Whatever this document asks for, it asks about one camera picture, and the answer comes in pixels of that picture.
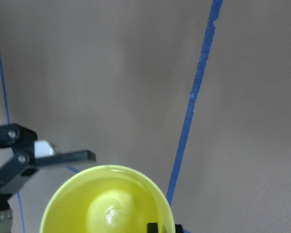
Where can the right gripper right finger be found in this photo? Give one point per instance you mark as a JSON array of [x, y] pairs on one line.
[[153, 228]]

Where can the yellow plastic cup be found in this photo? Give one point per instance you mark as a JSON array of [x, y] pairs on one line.
[[107, 199]]

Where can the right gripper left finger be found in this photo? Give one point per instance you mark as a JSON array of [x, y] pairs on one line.
[[29, 155]]

